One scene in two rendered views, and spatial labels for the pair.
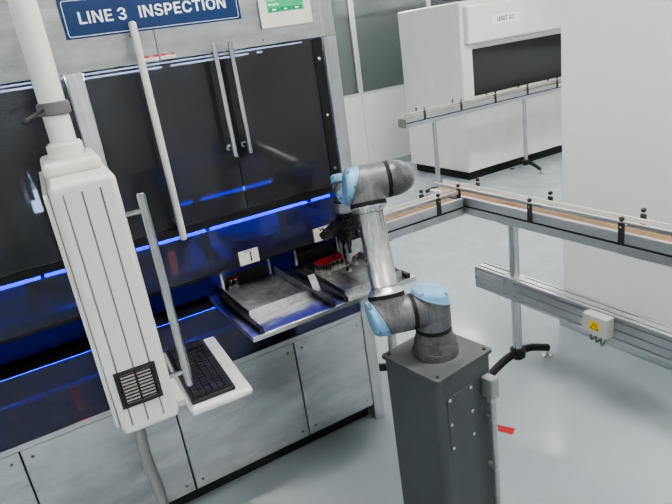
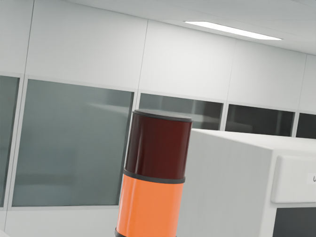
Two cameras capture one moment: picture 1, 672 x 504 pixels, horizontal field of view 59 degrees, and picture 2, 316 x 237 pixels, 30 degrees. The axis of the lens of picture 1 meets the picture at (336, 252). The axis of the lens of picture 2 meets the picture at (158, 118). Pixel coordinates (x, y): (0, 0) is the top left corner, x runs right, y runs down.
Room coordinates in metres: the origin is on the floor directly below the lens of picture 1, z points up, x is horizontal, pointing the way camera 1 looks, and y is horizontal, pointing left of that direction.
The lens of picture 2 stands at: (2.07, 0.08, 2.38)
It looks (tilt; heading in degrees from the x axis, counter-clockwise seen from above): 4 degrees down; 351
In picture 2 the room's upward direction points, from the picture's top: 8 degrees clockwise
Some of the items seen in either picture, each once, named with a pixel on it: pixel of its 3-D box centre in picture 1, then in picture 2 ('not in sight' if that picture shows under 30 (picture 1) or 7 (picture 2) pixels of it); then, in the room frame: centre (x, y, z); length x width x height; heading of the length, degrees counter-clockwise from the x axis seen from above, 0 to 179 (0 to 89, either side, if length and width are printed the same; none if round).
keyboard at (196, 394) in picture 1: (197, 367); not in sight; (1.78, 0.52, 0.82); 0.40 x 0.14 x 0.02; 24
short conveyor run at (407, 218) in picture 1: (402, 215); not in sight; (2.80, -0.35, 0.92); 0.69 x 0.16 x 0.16; 118
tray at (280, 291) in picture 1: (263, 290); not in sight; (2.17, 0.31, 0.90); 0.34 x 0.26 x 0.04; 28
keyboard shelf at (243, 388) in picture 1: (192, 376); not in sight; (1.77, 0.54, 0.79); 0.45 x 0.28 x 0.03; 24
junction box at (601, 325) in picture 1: (598, 324); not in sight; (2.21, -1.06, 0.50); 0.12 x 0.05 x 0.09; 28
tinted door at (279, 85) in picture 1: (284, 122); not in sight; (2.38, 0.13, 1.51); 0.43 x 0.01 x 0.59; 118
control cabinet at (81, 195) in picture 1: (105, 281); not in sight; (1.72, 0.71, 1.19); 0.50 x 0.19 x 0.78; 24
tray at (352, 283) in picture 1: (351, 272); not in sight; (2.22, -0.05, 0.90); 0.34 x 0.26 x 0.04; 27
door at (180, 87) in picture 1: (172, 146); not in sight; (2.17, 0.53, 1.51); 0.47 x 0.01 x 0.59; 118
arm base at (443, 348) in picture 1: (434, 338); not in sight; (1.70, -0.27, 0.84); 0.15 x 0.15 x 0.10
